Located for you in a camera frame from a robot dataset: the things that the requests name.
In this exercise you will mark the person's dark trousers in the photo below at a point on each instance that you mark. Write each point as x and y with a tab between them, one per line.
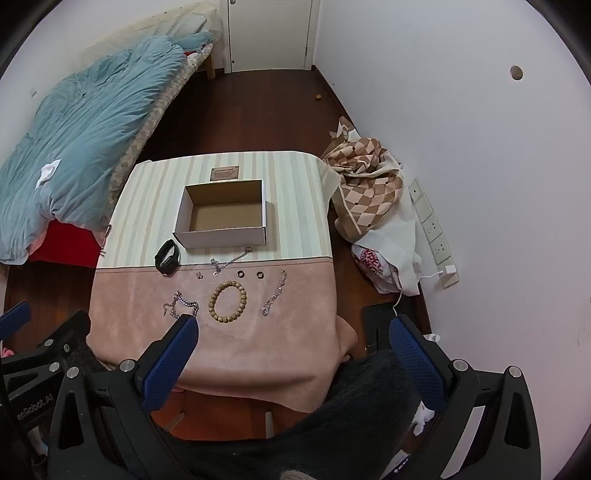
355	415

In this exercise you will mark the white crumpled paper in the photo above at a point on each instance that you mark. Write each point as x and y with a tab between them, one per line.
424	417

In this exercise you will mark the cardboard scraps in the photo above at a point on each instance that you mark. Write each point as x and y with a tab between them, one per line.
342	129

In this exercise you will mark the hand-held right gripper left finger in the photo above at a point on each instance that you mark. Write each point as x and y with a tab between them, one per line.
170	362

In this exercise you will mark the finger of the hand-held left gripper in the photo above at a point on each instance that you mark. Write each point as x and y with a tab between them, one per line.
55	344
14	319

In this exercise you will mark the striped and pink tablecloth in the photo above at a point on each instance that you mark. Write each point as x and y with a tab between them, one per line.
231	360

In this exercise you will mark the white power strip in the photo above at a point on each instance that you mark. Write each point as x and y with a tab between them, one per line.
431	226

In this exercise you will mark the black smart band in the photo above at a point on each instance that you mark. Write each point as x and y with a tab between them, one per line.
167	263

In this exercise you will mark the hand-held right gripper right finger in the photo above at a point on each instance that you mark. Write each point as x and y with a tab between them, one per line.
415	364

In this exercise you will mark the white tissue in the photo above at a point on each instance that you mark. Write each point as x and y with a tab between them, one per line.
48	173

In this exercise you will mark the beige checked blanket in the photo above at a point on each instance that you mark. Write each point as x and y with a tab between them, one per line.
364	184

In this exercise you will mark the pale quilted pillow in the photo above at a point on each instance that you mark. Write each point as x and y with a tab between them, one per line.
182	25

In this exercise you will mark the red bed sheet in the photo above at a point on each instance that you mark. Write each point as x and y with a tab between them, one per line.
64	244

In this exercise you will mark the white cardboard box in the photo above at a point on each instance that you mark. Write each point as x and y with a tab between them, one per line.
221	240

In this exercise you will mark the bed with checked sheet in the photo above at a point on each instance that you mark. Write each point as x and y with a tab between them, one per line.
138	147

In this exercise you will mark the blue duvet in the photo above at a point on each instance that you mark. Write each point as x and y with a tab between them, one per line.
92	138

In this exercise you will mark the red and white plastic bag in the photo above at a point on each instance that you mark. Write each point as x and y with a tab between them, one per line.
369	261

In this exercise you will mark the white charger plug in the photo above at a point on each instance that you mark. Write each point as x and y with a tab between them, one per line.
450	270

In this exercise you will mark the white door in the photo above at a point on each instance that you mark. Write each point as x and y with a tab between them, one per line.
270	32

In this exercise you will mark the grey fuzzy cloth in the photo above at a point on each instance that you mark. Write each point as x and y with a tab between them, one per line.
298	475

